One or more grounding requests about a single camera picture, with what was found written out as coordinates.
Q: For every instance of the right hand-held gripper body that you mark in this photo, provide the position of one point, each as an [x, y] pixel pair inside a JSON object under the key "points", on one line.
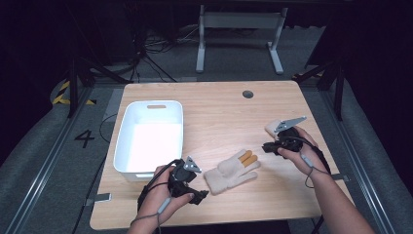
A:
{"points": [[290, 141]]}

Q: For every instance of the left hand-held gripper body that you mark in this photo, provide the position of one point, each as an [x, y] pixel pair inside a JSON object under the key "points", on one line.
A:
{"points": [[181, 175]]}

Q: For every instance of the white plastic bin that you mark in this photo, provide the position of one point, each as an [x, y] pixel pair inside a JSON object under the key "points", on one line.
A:
{"points": [[152, 143]]}

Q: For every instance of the person's right hand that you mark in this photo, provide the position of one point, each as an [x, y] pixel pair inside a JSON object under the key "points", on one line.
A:
{"points": [[308, 156]]}

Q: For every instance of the person's left hand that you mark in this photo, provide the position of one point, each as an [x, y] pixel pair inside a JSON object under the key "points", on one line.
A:
{"points": [[159, 198]]}

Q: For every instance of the grey table grommet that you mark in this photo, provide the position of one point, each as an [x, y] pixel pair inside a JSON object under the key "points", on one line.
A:
{"points": [[247, 94]]}

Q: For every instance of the black metal stand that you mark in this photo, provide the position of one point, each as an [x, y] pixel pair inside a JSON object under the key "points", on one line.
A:
{"points": [[339, 87], [73, 87]]}

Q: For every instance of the grey floor tape strip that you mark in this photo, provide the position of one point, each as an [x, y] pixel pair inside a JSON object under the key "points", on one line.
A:
{"points": [[113, 104]]}

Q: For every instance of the yellow black hazard tape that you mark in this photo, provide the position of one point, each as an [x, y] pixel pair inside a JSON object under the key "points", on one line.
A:
{"points": [[61, 94]]}

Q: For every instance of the grey metal table bracket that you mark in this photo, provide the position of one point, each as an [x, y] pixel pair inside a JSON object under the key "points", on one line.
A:
{"points": [[341, 177], [100, 197]]}

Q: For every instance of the white metal desk frame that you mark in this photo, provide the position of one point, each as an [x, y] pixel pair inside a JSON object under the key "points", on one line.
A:
{"points": [[240, 20]]}

